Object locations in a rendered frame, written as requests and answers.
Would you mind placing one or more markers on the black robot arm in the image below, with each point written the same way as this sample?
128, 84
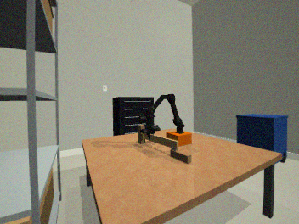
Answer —
149, 117

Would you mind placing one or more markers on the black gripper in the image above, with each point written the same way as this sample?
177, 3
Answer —
148, 132

